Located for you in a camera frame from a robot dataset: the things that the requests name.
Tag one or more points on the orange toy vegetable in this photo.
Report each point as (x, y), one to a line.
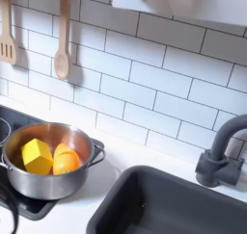
(66, 161)

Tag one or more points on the wooden spoon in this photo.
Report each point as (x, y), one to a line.
(62, 62)

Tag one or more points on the yellow toy block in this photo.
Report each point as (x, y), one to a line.
(37, 157)

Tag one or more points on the dark grey tap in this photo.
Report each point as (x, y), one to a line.
(214, 167)

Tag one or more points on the dark grey sink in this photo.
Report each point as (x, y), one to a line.
(167, 209)

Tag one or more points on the grey range hood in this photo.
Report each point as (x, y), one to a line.
(193, 3)

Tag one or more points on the slotted wooden spatula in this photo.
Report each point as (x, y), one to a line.
(7, 48)

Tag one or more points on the black stove top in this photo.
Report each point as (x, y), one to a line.
(32, 207)

